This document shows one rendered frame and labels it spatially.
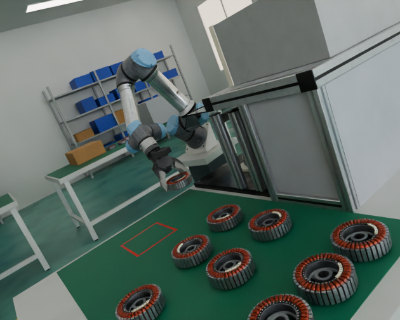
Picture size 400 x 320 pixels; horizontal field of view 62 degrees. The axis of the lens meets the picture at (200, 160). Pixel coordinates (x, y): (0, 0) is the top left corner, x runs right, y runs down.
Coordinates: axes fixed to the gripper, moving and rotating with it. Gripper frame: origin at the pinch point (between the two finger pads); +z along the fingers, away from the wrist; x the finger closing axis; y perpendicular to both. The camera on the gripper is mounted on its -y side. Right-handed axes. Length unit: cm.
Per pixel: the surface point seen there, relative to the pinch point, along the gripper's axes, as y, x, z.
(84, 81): 429, -173, -411
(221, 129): -36.3, -7.1, 2.0
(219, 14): 339, -501, -386
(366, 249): -70, 11, 50
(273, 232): -50, 12, 38
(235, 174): -26.7, -6.3, 15.6
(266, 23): -71, -16, -6
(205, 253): -39, 25, 31
